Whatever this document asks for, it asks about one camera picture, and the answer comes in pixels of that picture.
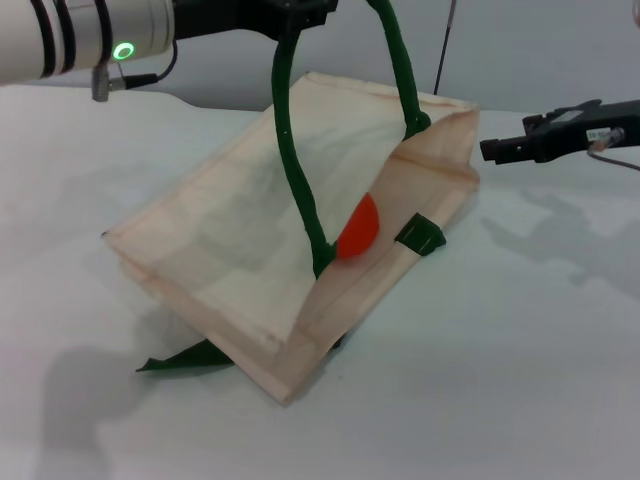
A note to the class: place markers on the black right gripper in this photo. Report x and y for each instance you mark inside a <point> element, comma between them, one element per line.
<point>580,132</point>

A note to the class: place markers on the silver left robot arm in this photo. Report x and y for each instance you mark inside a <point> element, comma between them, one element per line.
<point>50,35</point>

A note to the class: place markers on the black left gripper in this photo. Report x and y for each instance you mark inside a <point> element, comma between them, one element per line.
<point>225,15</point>

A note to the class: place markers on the orange toy fruit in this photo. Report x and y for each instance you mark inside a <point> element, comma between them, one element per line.
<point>362,235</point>

